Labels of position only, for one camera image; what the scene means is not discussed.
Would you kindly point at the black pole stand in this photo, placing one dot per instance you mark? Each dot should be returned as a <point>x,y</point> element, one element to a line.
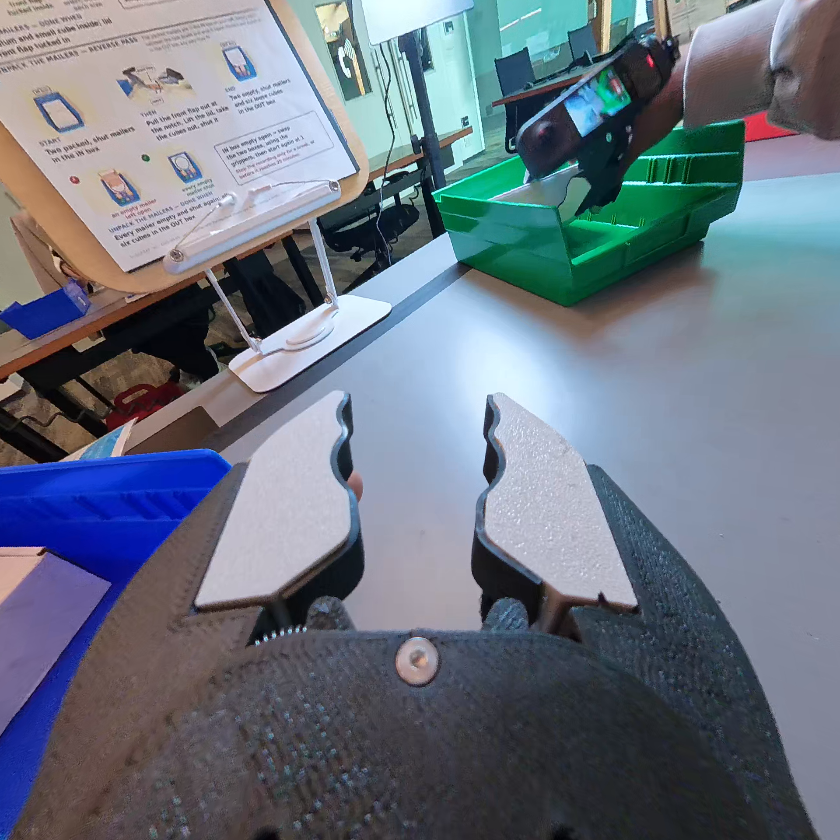
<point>423,131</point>

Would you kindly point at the person's right forearm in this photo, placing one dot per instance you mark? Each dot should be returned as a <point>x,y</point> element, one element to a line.
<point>754,59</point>

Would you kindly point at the white board panel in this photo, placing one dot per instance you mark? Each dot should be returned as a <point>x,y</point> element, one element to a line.
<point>413,16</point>

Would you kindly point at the red basket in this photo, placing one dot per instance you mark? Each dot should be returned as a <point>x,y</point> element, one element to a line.
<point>141,403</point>

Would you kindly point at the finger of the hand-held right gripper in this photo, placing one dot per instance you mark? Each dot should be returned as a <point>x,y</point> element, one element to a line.
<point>573,191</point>

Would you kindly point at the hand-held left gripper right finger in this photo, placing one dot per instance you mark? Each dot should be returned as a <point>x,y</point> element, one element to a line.
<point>551,518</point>

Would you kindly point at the white mailer box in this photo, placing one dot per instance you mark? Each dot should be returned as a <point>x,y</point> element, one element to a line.
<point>39,623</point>

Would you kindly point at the blue and white booklet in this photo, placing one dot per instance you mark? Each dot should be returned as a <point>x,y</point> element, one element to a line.
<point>105,441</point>

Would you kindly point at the red mat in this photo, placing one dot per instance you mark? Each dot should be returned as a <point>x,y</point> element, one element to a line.
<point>774,128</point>

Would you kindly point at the black office chair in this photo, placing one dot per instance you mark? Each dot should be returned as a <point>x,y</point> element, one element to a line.
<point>515,69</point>
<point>583,43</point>
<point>374,229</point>

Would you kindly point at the printed instruction sheet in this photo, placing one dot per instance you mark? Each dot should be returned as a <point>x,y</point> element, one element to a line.
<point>151,98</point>

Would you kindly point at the wall poster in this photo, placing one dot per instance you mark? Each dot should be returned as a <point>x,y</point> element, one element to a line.
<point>344,52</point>

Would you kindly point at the green plastic bin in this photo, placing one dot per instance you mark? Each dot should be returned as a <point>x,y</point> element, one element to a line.
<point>525,256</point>

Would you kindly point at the instruction sheet on stand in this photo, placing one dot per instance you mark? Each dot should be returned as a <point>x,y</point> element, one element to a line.
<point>302,341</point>

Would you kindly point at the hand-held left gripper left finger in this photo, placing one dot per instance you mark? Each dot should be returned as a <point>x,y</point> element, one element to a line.
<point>282,518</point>

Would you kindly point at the person's right hand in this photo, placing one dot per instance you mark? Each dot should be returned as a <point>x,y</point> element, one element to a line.
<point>659,121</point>

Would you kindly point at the small blue plastic bin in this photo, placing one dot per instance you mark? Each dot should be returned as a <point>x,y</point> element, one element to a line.
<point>39,312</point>

